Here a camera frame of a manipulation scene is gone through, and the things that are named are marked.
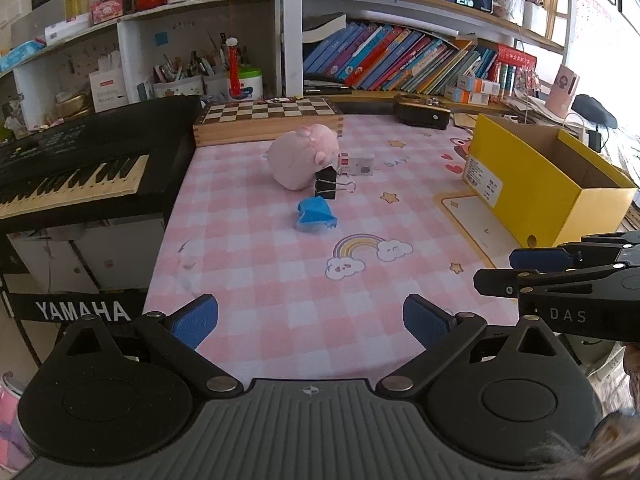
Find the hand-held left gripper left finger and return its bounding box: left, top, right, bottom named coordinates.
left=50, top=294, right=245, bottom=401

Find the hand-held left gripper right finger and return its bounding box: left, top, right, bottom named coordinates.
left=375, top=294, right=583, bottom=401

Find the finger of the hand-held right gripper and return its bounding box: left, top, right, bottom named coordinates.
left=472, top=260, right=640, bottom=301
left=509, top=231, right=640, bottom=272

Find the yellow cardboard box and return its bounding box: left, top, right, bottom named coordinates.
left=462, top=113, right=638, bottom=251

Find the blue paper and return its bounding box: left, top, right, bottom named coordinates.
left=296, top=197, right=337, bottom=231

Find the black binder clip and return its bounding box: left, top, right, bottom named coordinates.
left=315, top=166, right=357, bottom=200

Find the small white red box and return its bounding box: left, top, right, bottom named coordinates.
left=338, top=152, right=375, bottom=176

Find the pink plush pig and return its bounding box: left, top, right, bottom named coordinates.
left=265, top=124, right=340, bottom=191

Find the pink checked cloth desktop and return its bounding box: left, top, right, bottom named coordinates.
left=142, top=110, right=640, bottom=378

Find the black keyboard stand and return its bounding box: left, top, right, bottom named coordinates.
left=0, top=232, right=166, bottom=361

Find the white cabinet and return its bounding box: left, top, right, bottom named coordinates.
left=10, top=215, right=166, bottom=292

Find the grey fuzzy clothing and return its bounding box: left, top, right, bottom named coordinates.
left=530, top=407, right=640, bottom=480

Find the black cap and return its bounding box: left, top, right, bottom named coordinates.
left=571, top=94, right=618, bottom=128

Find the pink paper cup holder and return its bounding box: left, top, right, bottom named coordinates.
left=545, top=64, right=581, bottom=113

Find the orange white medicine box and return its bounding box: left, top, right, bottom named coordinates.
left=460, top=75, right=501, bottom=95
left=444, top=85, right=491, bottom=106

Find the black case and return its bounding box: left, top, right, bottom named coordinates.
left=393, top=92, right=451, bottom=129

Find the black electronic keyboard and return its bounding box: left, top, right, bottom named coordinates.
left=0, top=95, right=203, bottom=233

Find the wooden chessboard box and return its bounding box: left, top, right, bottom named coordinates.
left=193, top=97, right=345, bottom=147

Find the red flat box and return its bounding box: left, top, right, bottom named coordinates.
left=497, top=42, right=538, bottom=66

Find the pink bag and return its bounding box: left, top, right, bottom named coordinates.
left=0, top=371, right=31, bottom=466

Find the pen holder with pens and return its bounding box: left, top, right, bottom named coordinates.
left=152, top=35, right=231, bottom=101

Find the white tub green lid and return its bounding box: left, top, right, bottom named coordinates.
left=235, top=67, right=264, bottom=101

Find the white storage bin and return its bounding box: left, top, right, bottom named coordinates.
left=495, top=0, right=525, bottom=23
left=522, top=0, right=548, bottom=36

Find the white tissue box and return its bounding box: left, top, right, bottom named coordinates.
left=90, top=50, right=126, bottom=111

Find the gold bowl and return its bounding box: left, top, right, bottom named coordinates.
left=52, top=92, right=93, bottom=118

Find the row of leaning books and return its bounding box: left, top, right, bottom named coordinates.
left=302, top=20, right=501, bottom=96

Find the red figure pen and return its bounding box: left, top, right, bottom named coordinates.
left=224, top=36, right=242, bottom=102

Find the white bookshelf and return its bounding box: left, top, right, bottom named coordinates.
left=0, top=0, right=571, bottom=126

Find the blue wipes pack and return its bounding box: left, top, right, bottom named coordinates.
left=0, top=40, right=46, bottom=71

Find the pink printed box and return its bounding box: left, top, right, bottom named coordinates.
left=90, top=0, right=132, bottom=25

